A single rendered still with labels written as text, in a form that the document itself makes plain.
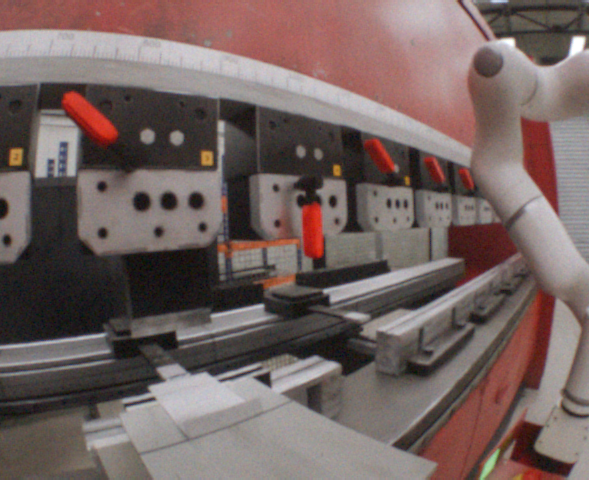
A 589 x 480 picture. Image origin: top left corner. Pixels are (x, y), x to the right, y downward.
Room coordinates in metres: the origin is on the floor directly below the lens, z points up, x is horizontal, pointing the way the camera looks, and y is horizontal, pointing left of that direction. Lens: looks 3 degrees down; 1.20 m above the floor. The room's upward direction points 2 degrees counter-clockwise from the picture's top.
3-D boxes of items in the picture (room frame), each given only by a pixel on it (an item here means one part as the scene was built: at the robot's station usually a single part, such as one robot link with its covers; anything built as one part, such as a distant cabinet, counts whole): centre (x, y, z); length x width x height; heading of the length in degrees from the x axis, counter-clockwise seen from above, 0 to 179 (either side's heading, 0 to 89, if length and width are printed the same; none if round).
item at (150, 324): (0.35, 0.14, 1.13); 0.10 x 0.02 x 0.10; 131
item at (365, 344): (1.02, -0.07, 0.81); 0.64 x 0.08 x 0.14; 41
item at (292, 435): (0.23, 0.04, 1.00); 0.26 x 0.18 x 0.01; 41
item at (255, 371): (0.36, 0.12, 0.99); 0.20 x 0.03 x 0.03; 131
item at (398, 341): (1.17, -0.82, 0.92); 1.67 x 0.06 x 0.10; 131
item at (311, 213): (0.40, -0.02, 1.20); 0.04 x 0.02 x 0.10; 41
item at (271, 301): (0.72, -0.05, 1.01); 0.26 x 0.12 x 0.05; 41
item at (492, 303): (0.96, -0.66, 0.89); 0.30 x 0.05 x 0.03; 131
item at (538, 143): (1.96, -1.47, 1.15); 0.85 x 0.25 x 2.30; 41
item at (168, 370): (0.47, 0.24, 1.01); 0.26 x 0.12 x 0.05; 41
